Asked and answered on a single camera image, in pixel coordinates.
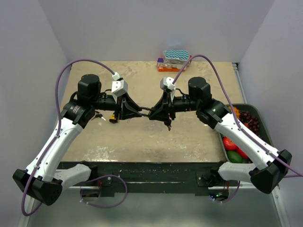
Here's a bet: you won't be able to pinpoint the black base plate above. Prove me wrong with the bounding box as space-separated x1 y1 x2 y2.
56 160 238 197

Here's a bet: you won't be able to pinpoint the orange box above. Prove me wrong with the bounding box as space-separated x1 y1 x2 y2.
157 58 186 72

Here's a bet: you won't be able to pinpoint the orange spiky fruit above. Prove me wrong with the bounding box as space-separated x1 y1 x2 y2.
229 106 241 119

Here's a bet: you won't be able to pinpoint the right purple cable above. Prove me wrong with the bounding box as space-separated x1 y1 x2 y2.
172 54 303 203

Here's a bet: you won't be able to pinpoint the red apple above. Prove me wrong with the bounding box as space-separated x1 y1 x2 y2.
236 147 249 158
222 137 237 151

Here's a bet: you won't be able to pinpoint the yellow padlock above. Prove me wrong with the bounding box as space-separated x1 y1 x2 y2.
109 113 119 123

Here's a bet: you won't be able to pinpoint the green mango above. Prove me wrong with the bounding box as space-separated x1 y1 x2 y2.
226 151 243 163

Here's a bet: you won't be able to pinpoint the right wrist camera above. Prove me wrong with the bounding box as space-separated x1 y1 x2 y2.
160 77 176 101

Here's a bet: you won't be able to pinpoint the aluminium rail frame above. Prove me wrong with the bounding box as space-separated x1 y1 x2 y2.
17 61 290 227

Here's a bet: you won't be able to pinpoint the blue zigzag sponge pack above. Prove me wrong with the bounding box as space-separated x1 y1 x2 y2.
164 49 191 64

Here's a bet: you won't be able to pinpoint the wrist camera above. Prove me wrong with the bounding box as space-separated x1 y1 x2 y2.
160 77 176 101
111 72 128 97

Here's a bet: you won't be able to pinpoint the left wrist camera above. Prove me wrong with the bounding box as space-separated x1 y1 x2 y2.
111 72 128 97

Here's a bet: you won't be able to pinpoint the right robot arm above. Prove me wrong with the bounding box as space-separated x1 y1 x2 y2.
149 77 292 194

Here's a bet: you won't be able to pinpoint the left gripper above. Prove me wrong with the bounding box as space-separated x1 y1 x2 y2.
91 91 142 120

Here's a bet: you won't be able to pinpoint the dark grapes bunch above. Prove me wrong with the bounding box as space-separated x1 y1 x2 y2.
240 111 260 136

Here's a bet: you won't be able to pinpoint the orange padlock keys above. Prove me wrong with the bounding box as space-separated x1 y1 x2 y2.
91 111 106 121

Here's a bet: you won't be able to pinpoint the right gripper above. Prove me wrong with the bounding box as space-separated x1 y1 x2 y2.
150 88 200 122

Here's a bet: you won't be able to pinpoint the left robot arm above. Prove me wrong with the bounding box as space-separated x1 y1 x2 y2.
13 72 142 206

